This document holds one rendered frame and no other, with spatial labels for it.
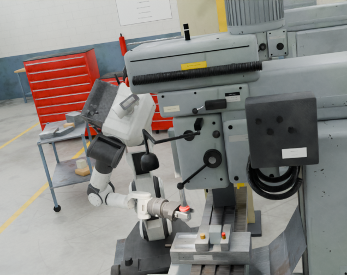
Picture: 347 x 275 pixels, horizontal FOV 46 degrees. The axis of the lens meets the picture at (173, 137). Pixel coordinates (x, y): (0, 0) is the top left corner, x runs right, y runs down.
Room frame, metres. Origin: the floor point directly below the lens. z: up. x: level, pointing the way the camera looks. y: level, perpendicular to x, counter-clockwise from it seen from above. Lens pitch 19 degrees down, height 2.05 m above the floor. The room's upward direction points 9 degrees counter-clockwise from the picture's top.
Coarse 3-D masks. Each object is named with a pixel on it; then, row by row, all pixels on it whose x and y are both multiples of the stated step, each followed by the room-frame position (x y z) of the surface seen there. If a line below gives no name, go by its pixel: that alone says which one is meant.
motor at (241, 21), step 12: (228, 0) 1.46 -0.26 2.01; (240, 0) 1.42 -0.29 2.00; (252, 0) 1.40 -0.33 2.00; (264, 0) 1.39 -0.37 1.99; (276, 0) 1.41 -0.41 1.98; (228, 12) 1.48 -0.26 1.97; (240, 12) 1.42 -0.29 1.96; (252, 12) 1.40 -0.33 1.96; (264, 12) 1.39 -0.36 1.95; (276, 12) 1.41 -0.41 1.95; (228, 24) 1.48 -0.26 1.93; (240, 24) 1.42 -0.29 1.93; (252, 24) 1.40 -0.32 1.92; (264, 24) 1.39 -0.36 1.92; (276, 24) 1.40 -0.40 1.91
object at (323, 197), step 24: (336, 120) 1.33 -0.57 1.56; (336, 144) 1.22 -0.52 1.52; (312, 168) 1.23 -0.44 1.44; (336, 168) 1.22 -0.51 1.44; (312, 192) 1.23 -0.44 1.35; (336, 192) 1.22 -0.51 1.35; (312, 216) 1.24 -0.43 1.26; (336, 216) 1.22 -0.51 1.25; (312, 240) 1.24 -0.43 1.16; (336, 240) 1.22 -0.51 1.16; (312, 264) 1.24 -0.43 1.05; (336, 264) 1.22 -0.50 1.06
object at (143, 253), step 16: (176, 224) 2.49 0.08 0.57; (128, 240) 2.39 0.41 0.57; (144, 240) 2.36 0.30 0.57; (160, 240) 2.33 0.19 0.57; (128, 256) 2.21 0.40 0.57; (144, 256) 2.18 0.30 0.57; (160, 256) 2.12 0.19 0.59; (128, 272) 2.01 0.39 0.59; (144, 272) 2.00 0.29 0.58; (160, 272) 1.99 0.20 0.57
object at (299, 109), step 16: (272, 96) 1.18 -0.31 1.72; (288, 96) 1.15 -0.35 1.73; (304, 96) 1.12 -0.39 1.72; (256, 112) 1.14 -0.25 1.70; (272, 112) 1.13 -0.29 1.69; (288, 112) 1.11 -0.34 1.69; (304, 112) 1.10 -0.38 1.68; (256, 128) 1.14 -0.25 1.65; (272, 128) 1.13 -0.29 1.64; (288, 128) 1.11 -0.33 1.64; (304, 128) 1.11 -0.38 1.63; (256, 144) 1.14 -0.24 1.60; (272, 144) 1.13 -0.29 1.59; (288, 144) 1.12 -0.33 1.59; (304, 144) 1.11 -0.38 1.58; (256, 160) 1.14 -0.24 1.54; (272, 160) 1.13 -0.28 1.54; (288, 160) 1.12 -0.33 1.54; (304, 160) 1.11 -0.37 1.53
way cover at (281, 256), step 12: (300, 216) 1.52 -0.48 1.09; (288, 228) 1.60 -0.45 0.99; (300, 228) 1.46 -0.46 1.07; (276, 240) 1.63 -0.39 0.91; (288, 240) 1.53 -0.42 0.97; (300, 240) 1.39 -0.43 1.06; (252, 252) 1.65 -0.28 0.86; (264, 252) 1.61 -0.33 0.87; (276, 252) 1.54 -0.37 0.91; (288, 252) 1.46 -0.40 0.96; (300, 252) 1.34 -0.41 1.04; (252, 264) 1.56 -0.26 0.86; (264, 264) 1.53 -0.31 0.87; (276, 264) 1.47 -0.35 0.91; (288, 264) 1.39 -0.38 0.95
